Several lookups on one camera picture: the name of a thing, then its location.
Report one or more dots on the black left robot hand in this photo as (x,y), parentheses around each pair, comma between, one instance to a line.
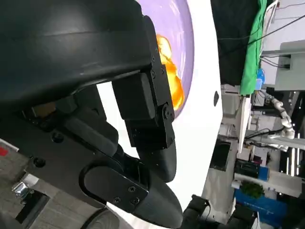
(71,59)

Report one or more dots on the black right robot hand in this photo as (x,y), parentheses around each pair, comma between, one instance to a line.
(196,212)

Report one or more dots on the orange and white bread roll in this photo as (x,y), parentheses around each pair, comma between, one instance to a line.
(177,88)

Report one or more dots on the green plant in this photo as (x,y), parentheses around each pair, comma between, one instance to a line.
(252,189)

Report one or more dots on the black bin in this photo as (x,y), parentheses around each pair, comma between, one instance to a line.
(220,156)

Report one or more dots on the blue crate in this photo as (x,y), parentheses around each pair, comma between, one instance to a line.
(259,205)

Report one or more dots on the white desk panel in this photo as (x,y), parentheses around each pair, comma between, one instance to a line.
(243,124)

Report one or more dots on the lilac plate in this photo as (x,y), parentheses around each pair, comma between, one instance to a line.
(181,35)

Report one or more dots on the green cloth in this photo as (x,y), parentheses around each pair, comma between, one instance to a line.
(253,59)

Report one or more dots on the black backdrop cloth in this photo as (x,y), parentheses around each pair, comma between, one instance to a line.
(233,35)

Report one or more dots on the grey machine cabinet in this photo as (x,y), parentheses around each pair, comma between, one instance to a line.
(294,66)

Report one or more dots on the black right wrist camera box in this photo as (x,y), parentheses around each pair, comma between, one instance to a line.
(241,220)

